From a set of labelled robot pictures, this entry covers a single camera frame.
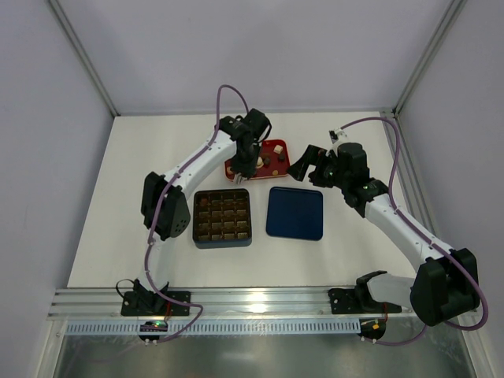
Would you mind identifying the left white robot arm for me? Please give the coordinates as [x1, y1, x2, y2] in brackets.
[121, 109, 271, 316]

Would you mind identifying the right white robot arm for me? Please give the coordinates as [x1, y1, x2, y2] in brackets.
[287, 143, 480, 326]

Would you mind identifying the blue chocolate box with insert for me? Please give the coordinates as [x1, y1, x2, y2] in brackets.
[192, 189, 252, 249]

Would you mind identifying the red rectangular tray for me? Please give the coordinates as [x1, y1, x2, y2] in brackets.
[224, 139, 291, 181]

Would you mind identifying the blue box lid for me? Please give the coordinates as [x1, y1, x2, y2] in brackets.
[265, 187, 324, 241]

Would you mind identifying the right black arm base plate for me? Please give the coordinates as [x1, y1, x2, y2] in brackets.
[328, 287, 402, 315]

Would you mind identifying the aluminium rail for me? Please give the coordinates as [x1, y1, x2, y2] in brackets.
[46, 286, 410, 321]

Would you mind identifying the slotted cable duct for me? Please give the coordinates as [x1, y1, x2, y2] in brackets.
[65, 318, 361, 337]

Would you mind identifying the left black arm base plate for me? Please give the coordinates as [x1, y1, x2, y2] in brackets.
[120, 291, 190, 317]

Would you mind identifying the left frame post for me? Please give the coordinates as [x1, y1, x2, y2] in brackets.
[46, 0, 120, 117]

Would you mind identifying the frame post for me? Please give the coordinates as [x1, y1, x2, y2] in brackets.
[392, 0, 467, 117]
[46, 0, 120, 117]

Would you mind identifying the right frame post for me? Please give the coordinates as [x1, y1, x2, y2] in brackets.
[392, 0, 467, 117]

